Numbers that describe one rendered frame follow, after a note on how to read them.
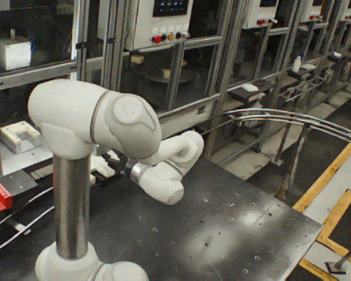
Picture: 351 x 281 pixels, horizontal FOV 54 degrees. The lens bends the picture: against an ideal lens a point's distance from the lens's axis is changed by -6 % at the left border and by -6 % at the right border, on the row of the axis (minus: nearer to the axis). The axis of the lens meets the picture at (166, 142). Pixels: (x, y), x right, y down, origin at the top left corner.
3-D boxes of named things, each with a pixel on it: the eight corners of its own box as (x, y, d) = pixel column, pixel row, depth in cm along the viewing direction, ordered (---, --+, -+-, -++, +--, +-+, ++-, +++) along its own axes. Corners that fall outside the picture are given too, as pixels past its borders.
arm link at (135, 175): (157, 163, 141) (146, 156, 144) (140, 171, 134) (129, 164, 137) (154, 182, 145) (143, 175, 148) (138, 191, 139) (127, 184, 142)
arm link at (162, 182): (143, 193, 143) (164, 167, 146) (174, 214, 135) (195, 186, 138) (134, 182, 134) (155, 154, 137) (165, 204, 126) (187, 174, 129)
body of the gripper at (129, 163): (142, 175, 147) (127, 165, 152) (144, 158, 143) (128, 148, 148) (129, 182, 142) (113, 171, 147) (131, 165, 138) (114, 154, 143)
